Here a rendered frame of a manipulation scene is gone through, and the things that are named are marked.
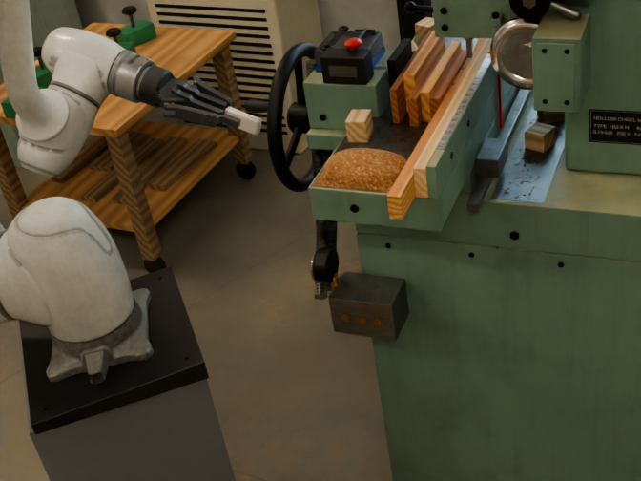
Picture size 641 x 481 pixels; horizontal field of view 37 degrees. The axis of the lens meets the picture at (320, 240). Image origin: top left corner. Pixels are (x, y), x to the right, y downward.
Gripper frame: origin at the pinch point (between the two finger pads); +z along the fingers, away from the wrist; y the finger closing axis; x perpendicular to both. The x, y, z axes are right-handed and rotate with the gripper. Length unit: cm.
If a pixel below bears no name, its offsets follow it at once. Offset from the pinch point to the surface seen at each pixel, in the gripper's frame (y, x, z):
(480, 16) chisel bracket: 7.4, -32.2, 35.3
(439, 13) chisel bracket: 7.4, -30.2, 28.7
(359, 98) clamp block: -3.2, -15.8, 21.3
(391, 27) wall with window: 153, 55, -8
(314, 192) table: -26.2, -12.0, 23.0
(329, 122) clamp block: -3.2, -9.0, 17.2
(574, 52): -9, -40, 52
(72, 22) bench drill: 145, 95, -128
